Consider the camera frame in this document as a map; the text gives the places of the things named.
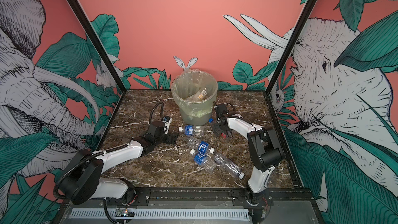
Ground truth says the clear bottle blue red label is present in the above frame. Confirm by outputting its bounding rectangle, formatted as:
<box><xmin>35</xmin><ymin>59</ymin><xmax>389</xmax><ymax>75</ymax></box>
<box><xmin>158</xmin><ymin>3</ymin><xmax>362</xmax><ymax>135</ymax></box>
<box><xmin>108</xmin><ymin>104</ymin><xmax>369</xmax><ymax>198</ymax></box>
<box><xmin>209</xmin><ymin>118</ymin><xmax>227</xmax><ymax>138</ymax></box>

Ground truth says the bottle yellow white label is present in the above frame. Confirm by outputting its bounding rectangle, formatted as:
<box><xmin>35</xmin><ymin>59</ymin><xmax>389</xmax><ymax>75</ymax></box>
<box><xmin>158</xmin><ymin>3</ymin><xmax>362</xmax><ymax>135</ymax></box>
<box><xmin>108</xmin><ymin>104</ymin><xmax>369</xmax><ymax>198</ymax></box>
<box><xmin>186</xmin><ymin>88</ymin><xmax>207</xmax><ymax>102</ymax></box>

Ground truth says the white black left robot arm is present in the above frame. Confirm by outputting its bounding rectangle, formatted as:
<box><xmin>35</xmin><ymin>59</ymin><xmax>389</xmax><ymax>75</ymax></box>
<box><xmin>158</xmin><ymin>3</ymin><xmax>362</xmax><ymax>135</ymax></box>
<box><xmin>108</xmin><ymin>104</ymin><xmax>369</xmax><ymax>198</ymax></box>
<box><xmin>53</xmin><ymin>102</ymin><xmax>178</xmax><ymax>205</ymax></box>

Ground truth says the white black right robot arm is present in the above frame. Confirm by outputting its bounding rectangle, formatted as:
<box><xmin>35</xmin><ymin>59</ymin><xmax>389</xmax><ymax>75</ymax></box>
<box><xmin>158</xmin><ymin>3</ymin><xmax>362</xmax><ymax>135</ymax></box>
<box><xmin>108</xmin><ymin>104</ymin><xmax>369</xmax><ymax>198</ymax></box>
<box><xmin>213</xmin><ymin>102</ymin><xmax>284</xmax><ymax>206</ymax></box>

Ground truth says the grey mesh waste bin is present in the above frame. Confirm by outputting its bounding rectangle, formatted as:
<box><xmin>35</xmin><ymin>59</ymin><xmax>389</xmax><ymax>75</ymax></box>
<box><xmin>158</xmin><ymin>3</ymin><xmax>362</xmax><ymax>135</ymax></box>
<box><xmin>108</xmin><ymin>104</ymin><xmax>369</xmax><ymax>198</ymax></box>
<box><xmin>170</xmin><ymin>71</ymin><xmax>219</xmax><ymax>127</ymax></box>

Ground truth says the green plastic bin liner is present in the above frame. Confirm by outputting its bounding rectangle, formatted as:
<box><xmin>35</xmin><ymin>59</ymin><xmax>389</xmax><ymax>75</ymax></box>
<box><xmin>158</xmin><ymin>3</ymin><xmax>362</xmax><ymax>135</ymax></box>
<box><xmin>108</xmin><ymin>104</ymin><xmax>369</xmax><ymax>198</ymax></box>
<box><xmin>169</xmin><ymin>69</ymin><xmax>219</xmax><ymax>119</ymax></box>

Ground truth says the water bottle blue label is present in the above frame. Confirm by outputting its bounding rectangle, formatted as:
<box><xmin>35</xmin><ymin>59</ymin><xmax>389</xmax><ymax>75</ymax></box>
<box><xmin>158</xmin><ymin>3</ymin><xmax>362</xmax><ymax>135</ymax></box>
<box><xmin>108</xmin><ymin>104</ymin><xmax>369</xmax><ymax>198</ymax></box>
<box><xmin>187</xmin><ymin>136</ymin><xmax>215</xmax><ymax>154</ymax></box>

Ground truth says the Pocari bottle blue label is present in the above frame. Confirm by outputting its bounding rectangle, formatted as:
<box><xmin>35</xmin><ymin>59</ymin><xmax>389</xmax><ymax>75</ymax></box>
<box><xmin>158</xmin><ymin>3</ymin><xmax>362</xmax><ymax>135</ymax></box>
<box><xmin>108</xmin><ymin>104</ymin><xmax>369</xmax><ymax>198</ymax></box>
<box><xmin>178</xmin><ymin>125</ymin><xmax>205</xmax><ymax>138</ymax></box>

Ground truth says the long clear bottle white cap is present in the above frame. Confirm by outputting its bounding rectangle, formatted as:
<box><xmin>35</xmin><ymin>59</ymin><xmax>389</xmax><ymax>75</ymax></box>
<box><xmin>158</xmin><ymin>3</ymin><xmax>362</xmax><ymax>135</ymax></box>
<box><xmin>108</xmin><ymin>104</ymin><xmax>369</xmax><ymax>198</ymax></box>
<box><xmin>213</xmin><ymin>152</ymin><xmax>245</xmax><ymax>179</ymax></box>

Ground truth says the blue label bottle white cap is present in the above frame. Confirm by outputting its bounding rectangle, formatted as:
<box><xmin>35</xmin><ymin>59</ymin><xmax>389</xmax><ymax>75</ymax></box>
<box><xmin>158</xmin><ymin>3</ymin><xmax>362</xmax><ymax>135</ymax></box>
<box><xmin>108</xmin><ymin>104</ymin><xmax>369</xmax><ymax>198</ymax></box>
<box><xmin>190</xmin><ymin>149</ymin><xmax>216</xmax><ymax>173</ymax></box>

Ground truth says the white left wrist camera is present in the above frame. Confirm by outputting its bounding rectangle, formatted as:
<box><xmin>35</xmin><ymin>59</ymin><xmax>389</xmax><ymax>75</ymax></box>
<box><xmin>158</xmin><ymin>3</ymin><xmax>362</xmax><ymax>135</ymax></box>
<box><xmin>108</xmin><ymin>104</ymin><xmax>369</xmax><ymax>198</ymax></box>
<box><xmin>162</xmin><ymin>116</ymin><xmax>172</xmax><ymax>134</ymax></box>

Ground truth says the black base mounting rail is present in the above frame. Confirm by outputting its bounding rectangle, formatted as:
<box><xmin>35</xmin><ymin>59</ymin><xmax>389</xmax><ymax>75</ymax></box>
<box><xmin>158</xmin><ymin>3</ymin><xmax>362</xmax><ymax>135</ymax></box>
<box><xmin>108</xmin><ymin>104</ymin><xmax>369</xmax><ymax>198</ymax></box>
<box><xmin>62</xmin><ymin>186</ymin><xmax>315</xmax><ymax>207</ymax></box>

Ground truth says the white slotted cable duct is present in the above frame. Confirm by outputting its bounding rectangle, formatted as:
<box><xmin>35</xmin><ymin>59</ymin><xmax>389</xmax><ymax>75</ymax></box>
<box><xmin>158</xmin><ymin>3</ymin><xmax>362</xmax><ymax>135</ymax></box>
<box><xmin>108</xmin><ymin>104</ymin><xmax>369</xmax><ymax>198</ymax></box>
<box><xmin>68</xmin><ymin>208</ymin><xmax>250</xmax><ymax>221</ymax></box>

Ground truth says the black left frame post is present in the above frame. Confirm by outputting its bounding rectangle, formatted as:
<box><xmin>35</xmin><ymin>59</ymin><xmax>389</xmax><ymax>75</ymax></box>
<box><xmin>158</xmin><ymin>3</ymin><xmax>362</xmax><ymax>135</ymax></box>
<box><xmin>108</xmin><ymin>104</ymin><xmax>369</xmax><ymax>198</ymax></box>
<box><xmin>67</xmin><ymin>0</ymin><xmax>127</xmax><ymax>94</ymax></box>

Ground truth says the black frame post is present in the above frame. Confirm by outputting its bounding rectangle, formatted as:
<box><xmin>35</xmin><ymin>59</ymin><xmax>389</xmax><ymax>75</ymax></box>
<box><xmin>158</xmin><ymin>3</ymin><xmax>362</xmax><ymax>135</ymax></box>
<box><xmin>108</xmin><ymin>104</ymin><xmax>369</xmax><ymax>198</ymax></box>
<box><xmin>265</xmin><ymin>0</ymin><xmax>317</xmax><ymax>95</ymax></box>
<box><xmin>67</xmin><ymin>0</ymin><xmax>127</xmax><ymax>94</ymax></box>

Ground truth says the black right frame post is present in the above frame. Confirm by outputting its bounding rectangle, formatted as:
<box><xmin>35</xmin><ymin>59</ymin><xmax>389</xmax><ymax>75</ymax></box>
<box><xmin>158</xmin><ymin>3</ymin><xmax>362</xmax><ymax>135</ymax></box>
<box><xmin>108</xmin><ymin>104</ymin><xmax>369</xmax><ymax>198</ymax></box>
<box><xmin>265</xmin><ymin>0</ymin><xmax>317</xmax><ymax>95</ymax></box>

